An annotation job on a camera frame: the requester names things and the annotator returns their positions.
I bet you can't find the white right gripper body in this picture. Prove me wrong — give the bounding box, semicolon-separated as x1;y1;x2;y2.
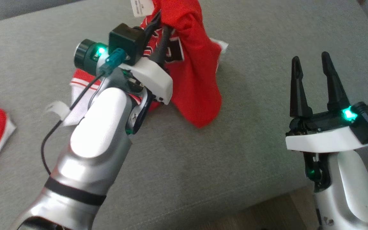
285;108;368;153

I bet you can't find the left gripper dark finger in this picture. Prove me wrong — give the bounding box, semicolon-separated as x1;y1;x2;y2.
154;27;173;66
143;11;162;45

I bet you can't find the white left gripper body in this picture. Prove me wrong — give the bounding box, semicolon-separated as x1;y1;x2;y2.
120;57;173;106

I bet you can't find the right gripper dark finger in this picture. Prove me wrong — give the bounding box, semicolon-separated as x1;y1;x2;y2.
289;56;314;119
321;51;351;112

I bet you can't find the red basketball jersey black lettering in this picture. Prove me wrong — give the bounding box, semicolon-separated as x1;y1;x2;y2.
63;0;229;129

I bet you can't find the grey fabric sofa seat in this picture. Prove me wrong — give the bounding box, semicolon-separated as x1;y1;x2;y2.
0;0;368;230

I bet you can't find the teal left cable connector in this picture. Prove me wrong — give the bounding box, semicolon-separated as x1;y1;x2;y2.
105;48;127;77

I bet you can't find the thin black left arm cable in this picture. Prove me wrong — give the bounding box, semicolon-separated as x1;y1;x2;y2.
41;72;108;175

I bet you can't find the white cable label tag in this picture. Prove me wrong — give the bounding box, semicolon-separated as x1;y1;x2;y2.
45;101;71;121

